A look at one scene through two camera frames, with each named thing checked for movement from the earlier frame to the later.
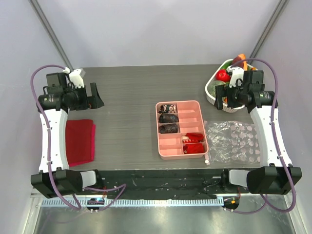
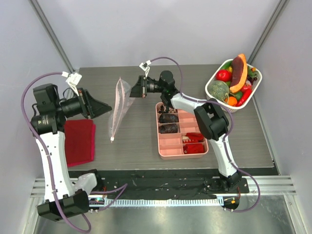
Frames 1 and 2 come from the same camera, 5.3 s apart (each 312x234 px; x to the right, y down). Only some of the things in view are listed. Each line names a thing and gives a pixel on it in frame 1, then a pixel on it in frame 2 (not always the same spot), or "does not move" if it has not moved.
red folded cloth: [80, 137] does not move
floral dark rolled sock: [167, 108] does not move
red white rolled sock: [192, 138] does not move
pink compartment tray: [191, 119] does not move
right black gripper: [230, 95] to [142, 86]
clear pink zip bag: [230, 143] to [122, 101]
